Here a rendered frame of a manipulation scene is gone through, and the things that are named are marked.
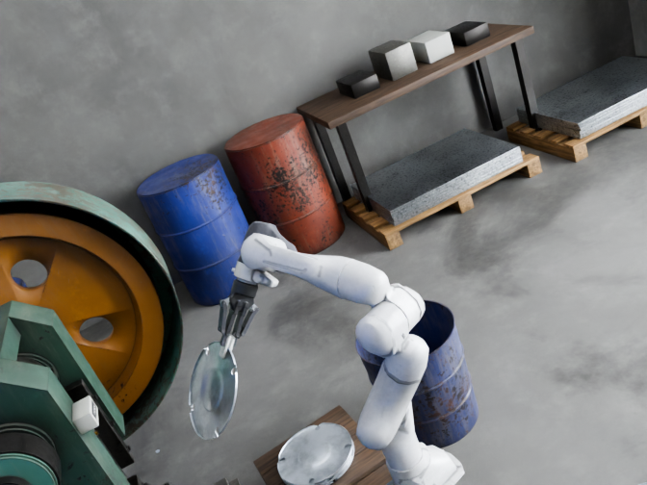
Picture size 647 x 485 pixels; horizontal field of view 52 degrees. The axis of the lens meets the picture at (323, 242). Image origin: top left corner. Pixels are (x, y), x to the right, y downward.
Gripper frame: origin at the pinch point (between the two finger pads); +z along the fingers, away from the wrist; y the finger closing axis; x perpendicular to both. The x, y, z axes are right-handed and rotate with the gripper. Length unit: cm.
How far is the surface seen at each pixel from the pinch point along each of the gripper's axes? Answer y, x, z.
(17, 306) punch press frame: 60, 2, -3
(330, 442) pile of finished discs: -61, -13, 33
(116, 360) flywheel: 25.8, -14.5, 12.8
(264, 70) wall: -116, -265, -132
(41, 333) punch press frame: 55, 10, 1
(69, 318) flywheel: 42.1, -15.7, 2.7
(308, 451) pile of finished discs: -55, -16, 39
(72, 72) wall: 1, -295, -87
